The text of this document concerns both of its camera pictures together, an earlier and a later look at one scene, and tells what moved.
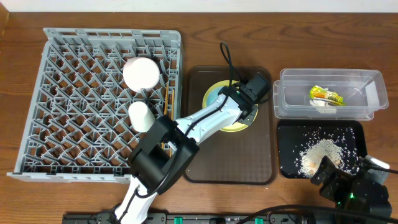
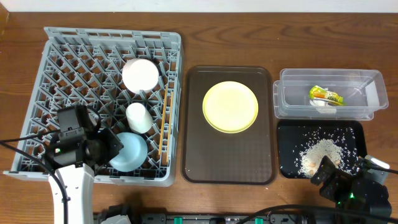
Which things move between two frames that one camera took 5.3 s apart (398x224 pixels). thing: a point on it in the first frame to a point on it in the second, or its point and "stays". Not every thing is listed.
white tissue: x=323 y=106 stays
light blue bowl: x=212 y=96 to x=132 y=155
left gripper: x=258 y=101 to x=114 y=144
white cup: x=142 y=119 stays
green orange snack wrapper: x=318 y=92 stays
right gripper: x=339 y=178 stays
